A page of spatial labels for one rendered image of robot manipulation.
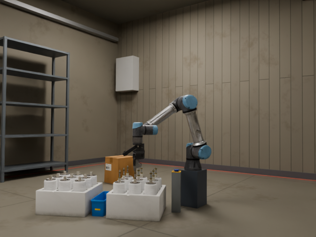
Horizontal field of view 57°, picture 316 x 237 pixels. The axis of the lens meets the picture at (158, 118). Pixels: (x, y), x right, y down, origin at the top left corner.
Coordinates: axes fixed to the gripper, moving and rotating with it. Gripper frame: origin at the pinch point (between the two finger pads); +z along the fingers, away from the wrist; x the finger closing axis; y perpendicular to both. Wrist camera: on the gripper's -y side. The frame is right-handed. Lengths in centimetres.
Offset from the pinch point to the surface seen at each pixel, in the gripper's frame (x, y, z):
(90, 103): 296, -112, -72
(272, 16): 191, 171, -188
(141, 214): -8.4, 6.2, 29.8
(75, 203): -2.7, -43.2, 24.8
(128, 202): -7.3, -3.1, 21.9
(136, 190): -4.5, 2.3, 13.8
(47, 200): 0, -65, 23
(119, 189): -3.4, -10.6, 13.6
